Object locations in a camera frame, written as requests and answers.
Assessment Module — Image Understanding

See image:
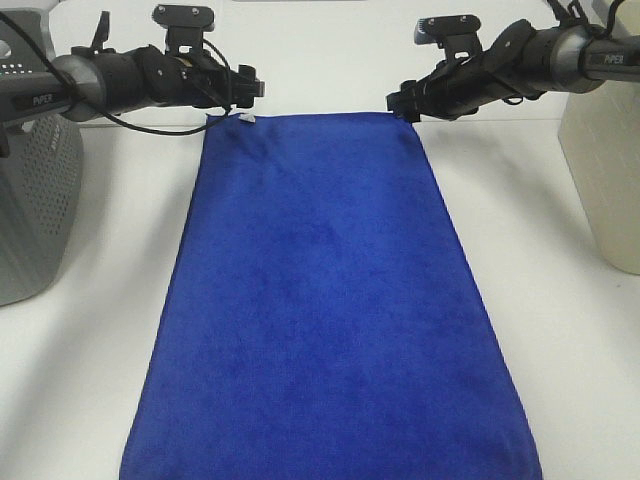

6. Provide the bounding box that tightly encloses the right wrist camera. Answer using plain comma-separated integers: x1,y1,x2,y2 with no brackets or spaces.
413,14,483,62

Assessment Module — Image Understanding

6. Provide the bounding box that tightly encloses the black camera cable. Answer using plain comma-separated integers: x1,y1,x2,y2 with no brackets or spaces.
0,9,236,136
547,0,626,39

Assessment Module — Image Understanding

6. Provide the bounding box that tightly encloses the grey perforated laundry basket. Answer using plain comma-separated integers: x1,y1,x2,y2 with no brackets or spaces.
1,7,84,305

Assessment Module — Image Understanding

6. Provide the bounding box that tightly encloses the beige plastic bin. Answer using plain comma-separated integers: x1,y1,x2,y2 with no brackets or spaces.
557,0,640,277

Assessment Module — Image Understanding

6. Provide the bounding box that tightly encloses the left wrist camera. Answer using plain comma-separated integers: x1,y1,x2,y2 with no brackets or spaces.
152,4,215,56

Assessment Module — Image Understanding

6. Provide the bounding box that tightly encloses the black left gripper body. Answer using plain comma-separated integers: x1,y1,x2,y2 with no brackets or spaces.
139,46,265,110

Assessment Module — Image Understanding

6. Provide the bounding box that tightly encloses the blue microfibre towel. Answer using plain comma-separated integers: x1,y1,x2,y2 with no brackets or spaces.
119,113,542,479

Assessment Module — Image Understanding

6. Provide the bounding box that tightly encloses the black left camera cable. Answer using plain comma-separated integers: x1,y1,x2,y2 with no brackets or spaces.
0,9,236,136

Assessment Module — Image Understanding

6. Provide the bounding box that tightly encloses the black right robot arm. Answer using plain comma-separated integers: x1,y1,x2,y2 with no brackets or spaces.
386,15,639,123

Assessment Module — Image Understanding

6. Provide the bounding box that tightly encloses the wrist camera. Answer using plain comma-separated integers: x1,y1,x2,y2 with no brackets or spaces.
152,4,215,56
413,14,483,62

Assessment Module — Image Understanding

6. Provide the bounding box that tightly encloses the black right camera cable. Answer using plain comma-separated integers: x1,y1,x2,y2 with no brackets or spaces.
547,0,626,39

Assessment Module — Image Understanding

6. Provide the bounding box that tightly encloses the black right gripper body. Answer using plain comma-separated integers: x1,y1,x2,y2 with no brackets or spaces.
386,50,523,123

